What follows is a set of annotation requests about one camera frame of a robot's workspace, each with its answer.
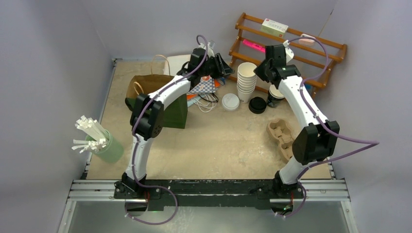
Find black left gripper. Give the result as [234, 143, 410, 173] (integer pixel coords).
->
[199, 54, 234, 80]

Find green paper bag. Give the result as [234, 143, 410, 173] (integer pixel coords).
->
[124, 54, 189, 130]

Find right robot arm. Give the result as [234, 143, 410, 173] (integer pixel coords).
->
[254, 45, 340, 198]

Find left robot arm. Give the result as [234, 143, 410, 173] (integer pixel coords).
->
[121, 48, 234, 199]

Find dark printed coffee cup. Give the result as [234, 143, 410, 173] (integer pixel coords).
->
[266, 84, 285, 108]

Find stack of white paper cups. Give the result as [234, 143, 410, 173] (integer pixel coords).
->
[237, 62, 257, 103]

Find blue checkered bakery bag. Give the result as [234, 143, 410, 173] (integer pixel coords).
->
[188, 76, 216, 95]

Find pink highlighter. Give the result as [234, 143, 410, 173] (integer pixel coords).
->
[242, 39, 265, 53]

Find white lid stack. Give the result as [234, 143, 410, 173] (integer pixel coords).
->
[222, 93, 240, 111]

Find white green box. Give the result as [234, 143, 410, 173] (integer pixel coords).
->
[260, 18, 289, 38]

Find wooden shelf rack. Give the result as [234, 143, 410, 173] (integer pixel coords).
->
[229, 13, 347, 98]

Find orange paper bag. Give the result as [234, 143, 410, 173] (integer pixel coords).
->
[186, 79, 221, 100]

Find pink white small case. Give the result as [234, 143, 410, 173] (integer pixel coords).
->
[298, 33, 316, 47]

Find green straw holder cup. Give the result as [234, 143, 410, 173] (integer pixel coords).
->
[91, 130, 124, 164]

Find wrapped white straws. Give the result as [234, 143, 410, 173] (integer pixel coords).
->
[71, 116, 110, 153]

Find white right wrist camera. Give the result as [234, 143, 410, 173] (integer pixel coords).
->
[283, 40, 294, 63]

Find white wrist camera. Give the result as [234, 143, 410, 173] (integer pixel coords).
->
[283, 40, 294, 63]
[199, 40, 215, 57]

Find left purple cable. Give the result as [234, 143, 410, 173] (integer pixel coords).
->
[130, 34, 209, 226]

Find purple cable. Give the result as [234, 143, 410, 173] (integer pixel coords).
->
[130, 34, 209, 226]
[285, 37, 380, 181]

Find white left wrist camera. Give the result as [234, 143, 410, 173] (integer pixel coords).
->
[199, 40, 215, 57]

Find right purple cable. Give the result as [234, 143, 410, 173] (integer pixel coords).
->
[285, 37, 380, 181]

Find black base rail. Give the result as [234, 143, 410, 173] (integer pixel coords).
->
[114, 178, 304, 213]

